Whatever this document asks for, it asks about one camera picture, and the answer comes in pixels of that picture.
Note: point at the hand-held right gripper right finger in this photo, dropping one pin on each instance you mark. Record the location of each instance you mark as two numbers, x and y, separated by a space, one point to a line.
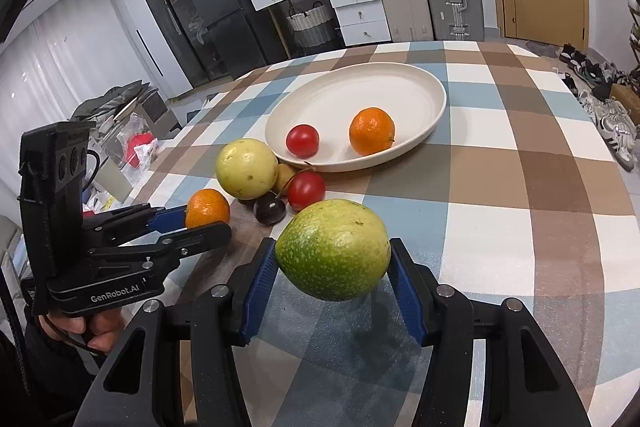
407 294

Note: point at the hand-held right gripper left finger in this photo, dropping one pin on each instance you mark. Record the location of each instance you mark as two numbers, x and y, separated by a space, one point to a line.
257 294

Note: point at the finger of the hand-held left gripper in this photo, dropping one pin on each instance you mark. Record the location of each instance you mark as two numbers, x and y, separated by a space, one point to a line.
167 218
200 239

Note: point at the orange mandarin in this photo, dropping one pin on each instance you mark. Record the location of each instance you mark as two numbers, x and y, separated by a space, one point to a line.
207 208
371 131

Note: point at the yellow guava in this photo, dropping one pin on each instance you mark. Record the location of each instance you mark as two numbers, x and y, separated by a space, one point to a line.
246 168

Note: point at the green guava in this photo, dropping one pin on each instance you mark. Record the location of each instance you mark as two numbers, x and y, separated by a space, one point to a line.
332 249

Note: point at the brown longan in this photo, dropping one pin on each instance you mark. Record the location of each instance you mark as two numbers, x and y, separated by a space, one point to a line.
285 176

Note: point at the red tomato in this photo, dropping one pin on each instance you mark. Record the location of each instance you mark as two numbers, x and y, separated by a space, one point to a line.
306 190
302 140

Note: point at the cream round plate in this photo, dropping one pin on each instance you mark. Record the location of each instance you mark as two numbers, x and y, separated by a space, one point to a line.
340 92

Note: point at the person's left forearm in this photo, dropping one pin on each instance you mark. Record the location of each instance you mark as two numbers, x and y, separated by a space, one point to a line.
40 382

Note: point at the person's left hand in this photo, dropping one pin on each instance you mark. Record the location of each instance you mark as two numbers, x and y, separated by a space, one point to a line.
107 324

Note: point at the plastic bag with red item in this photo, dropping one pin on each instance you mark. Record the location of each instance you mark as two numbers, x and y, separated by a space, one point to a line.
140 147

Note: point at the grey clothes pile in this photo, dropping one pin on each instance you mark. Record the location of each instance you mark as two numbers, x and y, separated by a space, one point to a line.
112 99

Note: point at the white curtain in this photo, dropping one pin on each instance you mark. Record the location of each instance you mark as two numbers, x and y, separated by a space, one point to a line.
45 77

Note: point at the checkered tablecloth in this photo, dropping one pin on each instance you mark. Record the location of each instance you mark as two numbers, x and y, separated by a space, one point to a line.
500 187

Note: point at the white wardrobe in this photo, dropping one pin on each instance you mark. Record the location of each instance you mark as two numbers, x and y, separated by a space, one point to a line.
135 22

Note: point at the woven laundry basket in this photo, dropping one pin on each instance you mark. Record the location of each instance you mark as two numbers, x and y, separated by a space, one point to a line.
310 24

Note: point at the pile of shoes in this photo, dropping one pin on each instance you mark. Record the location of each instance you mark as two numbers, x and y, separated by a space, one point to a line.
607 117

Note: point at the white drawer desk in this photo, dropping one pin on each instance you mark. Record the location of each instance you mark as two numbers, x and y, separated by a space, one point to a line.
357 12

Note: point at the small cardboard box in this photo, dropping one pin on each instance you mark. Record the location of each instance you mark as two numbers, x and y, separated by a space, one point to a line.
627 99

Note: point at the shoe rack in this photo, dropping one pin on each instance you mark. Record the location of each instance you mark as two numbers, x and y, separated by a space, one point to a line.
635 22

